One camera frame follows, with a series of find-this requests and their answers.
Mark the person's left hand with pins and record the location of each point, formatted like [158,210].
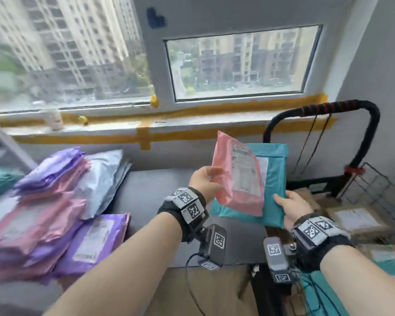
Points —
[204,184]

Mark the person's right hand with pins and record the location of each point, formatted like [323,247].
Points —
[294,207]

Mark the brown cardboard box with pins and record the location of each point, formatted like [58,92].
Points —
[357,220]
[307,199]
[382,253]

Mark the pink plastic package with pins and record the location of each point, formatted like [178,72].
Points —
[13,273]
[128,223]
[36,220]
[75,180]
[227,151]

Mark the grey-white mailer bag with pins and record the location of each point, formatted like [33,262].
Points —
[102,180]

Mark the person's left forearm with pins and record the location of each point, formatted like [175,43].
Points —
[118,273]

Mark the person's right forearm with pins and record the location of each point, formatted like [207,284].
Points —
[365,283]

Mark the left marker wristband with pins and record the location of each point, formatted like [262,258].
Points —
[184,207]

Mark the marker wristband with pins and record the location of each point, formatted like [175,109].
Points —
[184,207]
[319,240]

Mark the right marker wristband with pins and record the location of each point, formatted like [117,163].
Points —
[319,240]

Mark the yellow tape piece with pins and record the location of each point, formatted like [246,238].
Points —
[154,101]

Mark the white framed window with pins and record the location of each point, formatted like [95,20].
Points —
[158,62]

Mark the yellow rubber duck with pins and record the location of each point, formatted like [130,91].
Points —
[82,120]

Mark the white paper cup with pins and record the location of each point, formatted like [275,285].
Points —
[53,120]

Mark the blue tape patch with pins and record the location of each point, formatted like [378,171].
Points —
[155,18]

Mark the white metal shelf rack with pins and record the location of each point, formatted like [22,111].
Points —
[10,144]

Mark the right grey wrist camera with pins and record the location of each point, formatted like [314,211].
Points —
[278,259]

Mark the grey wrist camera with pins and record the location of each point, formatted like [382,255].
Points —
[278,259]
[214,246]

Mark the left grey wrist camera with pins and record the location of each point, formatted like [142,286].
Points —
[214,246]

